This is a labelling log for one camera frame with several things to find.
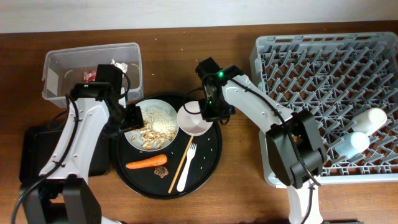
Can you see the white plastic fork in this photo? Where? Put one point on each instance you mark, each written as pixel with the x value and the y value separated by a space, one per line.
pixel 183 178

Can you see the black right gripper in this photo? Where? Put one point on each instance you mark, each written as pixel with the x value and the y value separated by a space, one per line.
pixel 208 115

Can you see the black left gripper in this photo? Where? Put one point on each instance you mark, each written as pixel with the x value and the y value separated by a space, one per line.
pixel 135 119

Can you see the brown food scrap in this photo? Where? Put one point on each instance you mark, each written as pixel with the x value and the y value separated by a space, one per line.
pixel 161 171

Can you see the wooden chopstick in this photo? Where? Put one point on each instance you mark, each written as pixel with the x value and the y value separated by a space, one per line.
pixel 180 165

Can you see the grey plate with food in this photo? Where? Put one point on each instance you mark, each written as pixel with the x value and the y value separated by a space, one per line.
pixel 160 126

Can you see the small white cup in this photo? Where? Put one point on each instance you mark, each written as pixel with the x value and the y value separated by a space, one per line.
pixel 370 121

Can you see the black rectangular tray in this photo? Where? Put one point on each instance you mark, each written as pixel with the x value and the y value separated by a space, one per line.
pixel 39 144

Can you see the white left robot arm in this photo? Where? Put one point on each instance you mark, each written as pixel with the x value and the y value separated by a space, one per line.
pixel 61 193

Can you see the clear plastic bin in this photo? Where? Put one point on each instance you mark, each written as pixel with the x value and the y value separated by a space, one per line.
pixel 64 68

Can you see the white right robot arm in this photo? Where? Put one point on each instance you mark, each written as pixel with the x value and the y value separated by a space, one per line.
pixel 294 148

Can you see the orange carrot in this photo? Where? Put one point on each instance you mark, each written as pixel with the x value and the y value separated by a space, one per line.
pixel 150 162

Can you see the round black tray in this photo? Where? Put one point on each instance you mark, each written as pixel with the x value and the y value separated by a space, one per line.
pixel 145 182

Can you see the blue plastic cup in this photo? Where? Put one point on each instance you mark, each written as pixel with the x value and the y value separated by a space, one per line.
pixel 353 144

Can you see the white tissue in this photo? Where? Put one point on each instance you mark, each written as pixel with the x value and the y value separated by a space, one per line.
pixel 122 66

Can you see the red snack wrapper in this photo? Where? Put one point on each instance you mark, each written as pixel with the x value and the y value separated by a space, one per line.
pixel 89 76

